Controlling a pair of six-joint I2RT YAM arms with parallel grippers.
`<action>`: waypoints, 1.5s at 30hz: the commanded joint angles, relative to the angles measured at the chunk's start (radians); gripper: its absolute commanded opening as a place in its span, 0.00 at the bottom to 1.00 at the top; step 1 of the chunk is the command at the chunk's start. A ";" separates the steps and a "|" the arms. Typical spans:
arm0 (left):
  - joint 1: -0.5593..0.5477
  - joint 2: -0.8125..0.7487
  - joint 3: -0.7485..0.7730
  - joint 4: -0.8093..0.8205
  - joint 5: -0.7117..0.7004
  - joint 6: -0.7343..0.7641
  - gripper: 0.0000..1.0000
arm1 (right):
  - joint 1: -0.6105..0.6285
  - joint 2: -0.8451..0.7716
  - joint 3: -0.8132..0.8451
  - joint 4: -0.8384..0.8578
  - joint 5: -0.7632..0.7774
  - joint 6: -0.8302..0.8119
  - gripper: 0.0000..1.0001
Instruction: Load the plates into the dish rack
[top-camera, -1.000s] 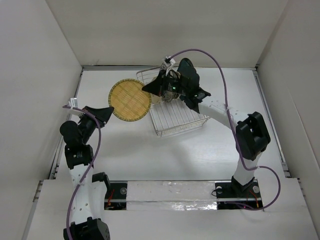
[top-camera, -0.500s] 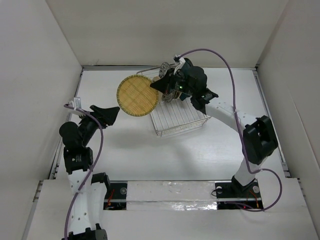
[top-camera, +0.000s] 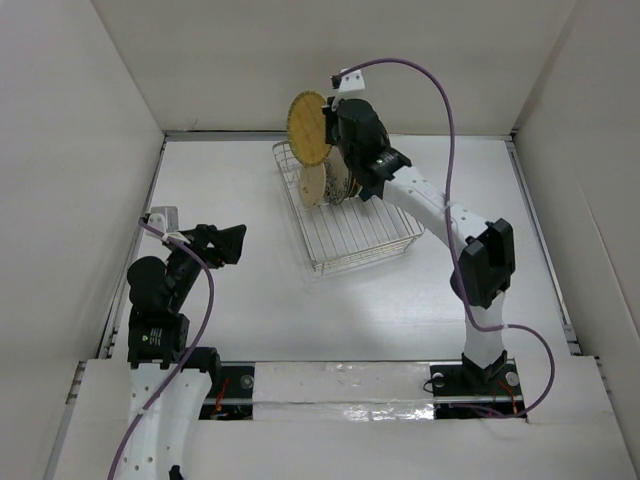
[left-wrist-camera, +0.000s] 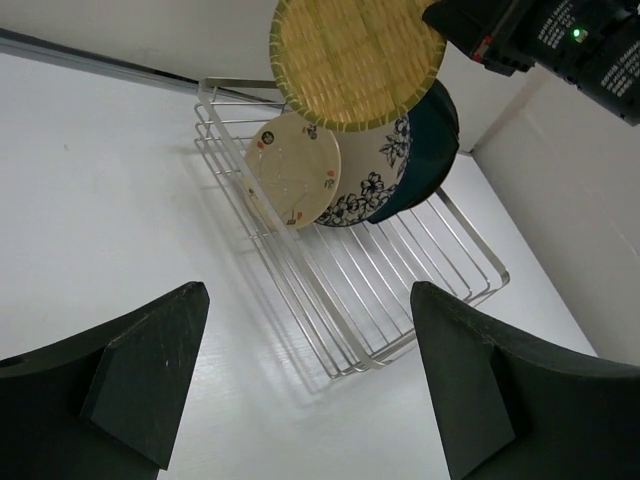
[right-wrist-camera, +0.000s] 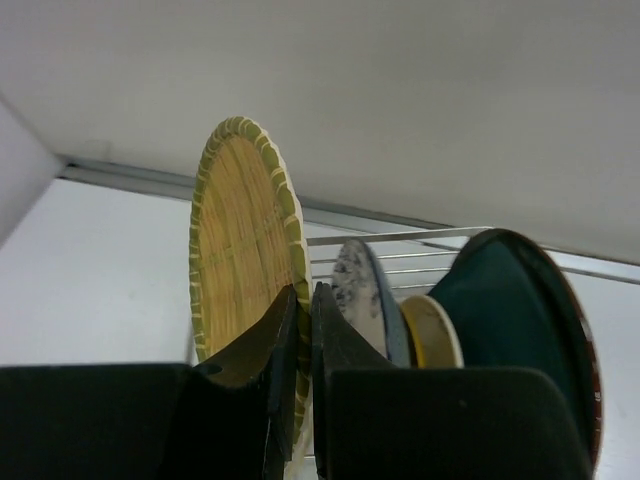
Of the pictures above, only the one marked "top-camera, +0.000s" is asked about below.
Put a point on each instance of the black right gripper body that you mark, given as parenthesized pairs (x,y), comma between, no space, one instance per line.
(348,157)

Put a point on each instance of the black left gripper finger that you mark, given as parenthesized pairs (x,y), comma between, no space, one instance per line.
(228,244)
(200,237)

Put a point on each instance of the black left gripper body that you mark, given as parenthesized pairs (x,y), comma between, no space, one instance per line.
(184,262)

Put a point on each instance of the yellow woven round plate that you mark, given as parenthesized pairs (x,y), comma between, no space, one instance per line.
(305,128)

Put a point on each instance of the blue white floral plate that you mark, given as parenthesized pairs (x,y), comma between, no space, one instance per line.
(338,178)

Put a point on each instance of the cream plate with red marks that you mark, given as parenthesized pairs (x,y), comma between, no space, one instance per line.
(312,184)

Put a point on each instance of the gold brown patterned plate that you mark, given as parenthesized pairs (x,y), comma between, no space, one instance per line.
(355,188)

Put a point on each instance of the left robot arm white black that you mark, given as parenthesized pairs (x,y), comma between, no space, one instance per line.
(170,373)

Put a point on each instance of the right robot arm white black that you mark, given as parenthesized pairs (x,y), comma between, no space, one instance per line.
(483,252)

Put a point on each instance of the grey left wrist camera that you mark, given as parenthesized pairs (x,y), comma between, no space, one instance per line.
(163,218)

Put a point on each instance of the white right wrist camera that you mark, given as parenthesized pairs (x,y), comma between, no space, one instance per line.
(348,83)

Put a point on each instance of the silver wire dish rack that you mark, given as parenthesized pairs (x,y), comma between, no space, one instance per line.
(351,234)

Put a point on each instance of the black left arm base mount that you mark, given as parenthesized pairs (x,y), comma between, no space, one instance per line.
(231,397)

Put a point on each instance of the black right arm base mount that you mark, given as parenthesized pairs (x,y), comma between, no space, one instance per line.
(460,392)

